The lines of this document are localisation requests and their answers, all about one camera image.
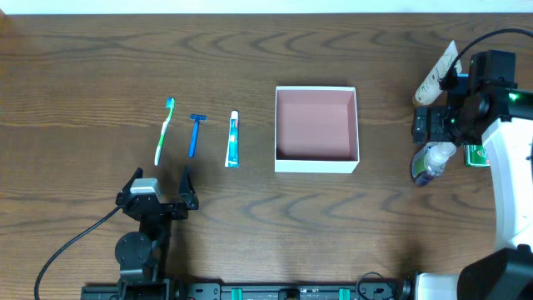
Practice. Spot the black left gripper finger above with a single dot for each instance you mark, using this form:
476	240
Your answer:
186	190
127	187

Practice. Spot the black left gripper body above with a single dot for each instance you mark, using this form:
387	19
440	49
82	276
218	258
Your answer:
165	207

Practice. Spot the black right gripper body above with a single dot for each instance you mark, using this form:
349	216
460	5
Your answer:
427	125

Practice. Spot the green soap bar pack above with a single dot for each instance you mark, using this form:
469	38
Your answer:
476	156

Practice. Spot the clear spray bottle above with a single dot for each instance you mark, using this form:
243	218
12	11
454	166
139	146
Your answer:
430	162

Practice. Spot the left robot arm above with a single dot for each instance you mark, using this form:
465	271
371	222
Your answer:
142	254

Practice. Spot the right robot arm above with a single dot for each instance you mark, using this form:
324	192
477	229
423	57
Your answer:
496	115

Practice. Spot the cream lotion tube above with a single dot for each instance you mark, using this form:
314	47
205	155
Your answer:
430	90

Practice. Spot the teal white toothpaste tube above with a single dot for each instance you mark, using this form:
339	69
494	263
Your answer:
232	157

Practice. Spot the blue disposable razor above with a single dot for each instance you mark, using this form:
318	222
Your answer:
197	119

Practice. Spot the green white toothbrush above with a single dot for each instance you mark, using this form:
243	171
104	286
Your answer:
170	105

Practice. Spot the white box pink interior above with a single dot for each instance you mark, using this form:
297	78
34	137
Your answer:
316	130

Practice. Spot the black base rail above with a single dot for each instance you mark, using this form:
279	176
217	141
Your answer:
369	286

